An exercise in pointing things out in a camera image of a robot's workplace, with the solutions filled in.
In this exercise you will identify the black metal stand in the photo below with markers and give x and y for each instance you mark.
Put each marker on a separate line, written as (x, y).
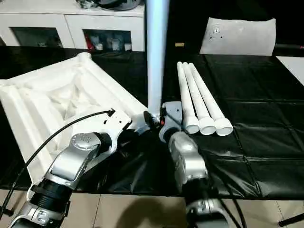
(292, 219)

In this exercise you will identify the dark helmet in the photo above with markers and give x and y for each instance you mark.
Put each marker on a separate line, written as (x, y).
(118, 4)

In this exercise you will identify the black cabinet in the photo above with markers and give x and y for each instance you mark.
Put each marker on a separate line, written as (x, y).
(185, 23)

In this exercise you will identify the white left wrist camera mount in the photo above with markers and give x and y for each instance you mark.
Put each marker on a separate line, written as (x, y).
(116, 121)

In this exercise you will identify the white plastic seat panel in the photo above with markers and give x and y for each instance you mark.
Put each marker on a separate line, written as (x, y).
(237, 38)

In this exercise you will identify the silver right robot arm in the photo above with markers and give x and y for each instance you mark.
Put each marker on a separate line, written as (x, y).
(187, 156)

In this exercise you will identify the white cabinet with glass doors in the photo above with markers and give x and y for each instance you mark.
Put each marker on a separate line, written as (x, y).
(71, 21)

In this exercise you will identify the black table mat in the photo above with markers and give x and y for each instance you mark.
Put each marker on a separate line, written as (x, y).
(261, 118)

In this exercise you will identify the small gold label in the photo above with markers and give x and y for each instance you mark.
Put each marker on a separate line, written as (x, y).
(179, 44)

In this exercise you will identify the white plastic table top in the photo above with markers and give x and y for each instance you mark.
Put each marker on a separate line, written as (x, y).
(35, 99)

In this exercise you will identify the white plastic table leg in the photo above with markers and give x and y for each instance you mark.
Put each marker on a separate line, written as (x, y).
(186, 99)
(155, 59)
(197, 99)
(209, 99)

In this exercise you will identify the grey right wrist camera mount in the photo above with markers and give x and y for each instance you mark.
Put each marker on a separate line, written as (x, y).
(174, 114)

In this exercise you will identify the white flat board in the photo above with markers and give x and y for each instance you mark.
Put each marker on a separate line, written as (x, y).
(294, 69)

